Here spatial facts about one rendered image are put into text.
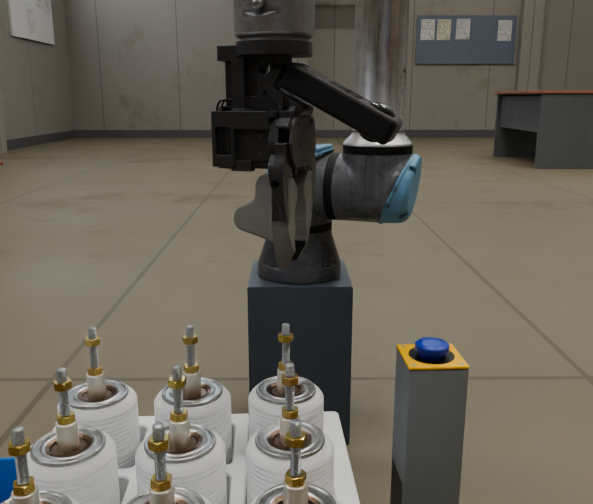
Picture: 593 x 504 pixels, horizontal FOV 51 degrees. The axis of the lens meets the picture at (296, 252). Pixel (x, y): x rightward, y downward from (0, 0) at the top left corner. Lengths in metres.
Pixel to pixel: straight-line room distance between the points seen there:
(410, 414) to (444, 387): 0.05
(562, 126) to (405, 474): 5.33
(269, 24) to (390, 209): 0.51
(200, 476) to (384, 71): 0.66
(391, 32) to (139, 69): 9.28
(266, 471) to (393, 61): 0.65
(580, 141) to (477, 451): 5.02
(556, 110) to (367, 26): 4.98
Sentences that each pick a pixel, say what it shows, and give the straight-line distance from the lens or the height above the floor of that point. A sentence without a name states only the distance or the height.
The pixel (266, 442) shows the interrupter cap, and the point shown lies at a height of 0.25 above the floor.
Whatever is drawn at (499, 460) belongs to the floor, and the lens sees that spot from 1.19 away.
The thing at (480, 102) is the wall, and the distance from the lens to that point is 10.38.
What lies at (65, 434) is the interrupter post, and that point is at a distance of 0.71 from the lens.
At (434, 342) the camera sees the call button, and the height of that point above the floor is 0.33.
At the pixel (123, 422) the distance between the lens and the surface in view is 0.81.
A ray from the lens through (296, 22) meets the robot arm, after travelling 0.58.
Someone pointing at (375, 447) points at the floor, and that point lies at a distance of 1.18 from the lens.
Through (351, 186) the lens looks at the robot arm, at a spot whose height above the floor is 0.47.
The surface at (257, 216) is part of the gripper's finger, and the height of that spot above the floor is 0.50.
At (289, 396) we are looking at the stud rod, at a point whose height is 0.31.
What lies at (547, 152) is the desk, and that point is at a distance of 5.95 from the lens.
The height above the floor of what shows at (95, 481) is 0.23.
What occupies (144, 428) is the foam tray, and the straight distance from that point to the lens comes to 0.90.
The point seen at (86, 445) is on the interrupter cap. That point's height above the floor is 0.25.
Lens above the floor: 0.61
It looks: 14 degrees down
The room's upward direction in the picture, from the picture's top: straight up
